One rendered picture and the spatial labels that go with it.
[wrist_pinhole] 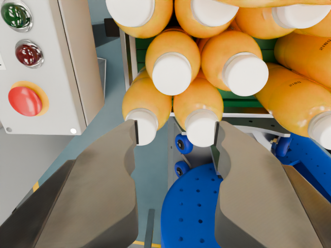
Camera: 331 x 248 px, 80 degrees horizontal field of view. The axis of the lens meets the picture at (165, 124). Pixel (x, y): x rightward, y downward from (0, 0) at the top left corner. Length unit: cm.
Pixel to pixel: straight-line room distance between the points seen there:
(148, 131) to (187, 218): 18
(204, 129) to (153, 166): 153
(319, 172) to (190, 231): 71
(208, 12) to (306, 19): 8
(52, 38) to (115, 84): 121
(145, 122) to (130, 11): 11
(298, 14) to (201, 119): 12
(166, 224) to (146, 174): 148
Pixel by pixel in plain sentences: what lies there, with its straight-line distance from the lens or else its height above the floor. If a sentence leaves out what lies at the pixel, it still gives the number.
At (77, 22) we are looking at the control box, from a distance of 29.
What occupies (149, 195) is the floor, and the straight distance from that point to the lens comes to 200.
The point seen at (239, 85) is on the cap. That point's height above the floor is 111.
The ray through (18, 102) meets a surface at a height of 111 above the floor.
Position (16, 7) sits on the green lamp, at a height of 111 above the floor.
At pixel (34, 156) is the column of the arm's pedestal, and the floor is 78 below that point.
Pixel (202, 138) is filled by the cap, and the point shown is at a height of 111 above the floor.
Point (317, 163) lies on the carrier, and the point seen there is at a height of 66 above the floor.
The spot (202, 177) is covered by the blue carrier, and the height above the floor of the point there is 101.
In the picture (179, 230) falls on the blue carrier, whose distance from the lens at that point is 34.
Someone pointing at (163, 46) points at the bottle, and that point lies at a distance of 23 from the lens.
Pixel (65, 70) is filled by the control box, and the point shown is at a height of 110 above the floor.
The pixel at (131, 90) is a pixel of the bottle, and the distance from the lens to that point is 28.
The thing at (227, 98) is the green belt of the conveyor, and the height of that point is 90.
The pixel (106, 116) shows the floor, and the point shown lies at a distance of 156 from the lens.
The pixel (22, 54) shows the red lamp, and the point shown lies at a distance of 25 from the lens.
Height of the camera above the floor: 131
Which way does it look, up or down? 61 degrees down
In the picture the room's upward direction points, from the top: 174 degrees counter-clockwise
